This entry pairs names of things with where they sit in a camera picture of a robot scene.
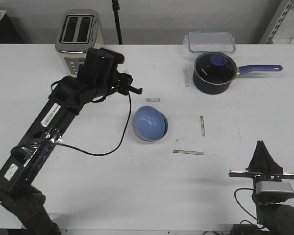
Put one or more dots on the blue saucepan with handle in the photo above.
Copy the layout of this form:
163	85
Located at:
218	89

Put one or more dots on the green bowl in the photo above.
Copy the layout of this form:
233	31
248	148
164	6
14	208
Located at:
151	128

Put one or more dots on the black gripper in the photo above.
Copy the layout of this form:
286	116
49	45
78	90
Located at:
121	84
272	170

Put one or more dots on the cream and chrome toaster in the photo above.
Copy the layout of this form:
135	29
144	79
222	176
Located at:
80	30

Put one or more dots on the blue bowl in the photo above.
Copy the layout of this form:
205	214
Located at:
148	111

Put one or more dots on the glass pot lid blue knob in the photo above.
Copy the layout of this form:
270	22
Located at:
215	68

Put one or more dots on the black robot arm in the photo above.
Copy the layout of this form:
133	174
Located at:
273	216
70	94

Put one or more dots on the clear plastic food container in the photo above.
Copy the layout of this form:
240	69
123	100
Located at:
206	41

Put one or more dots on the grey metal shelf upright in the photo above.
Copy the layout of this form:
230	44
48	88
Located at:
277	19

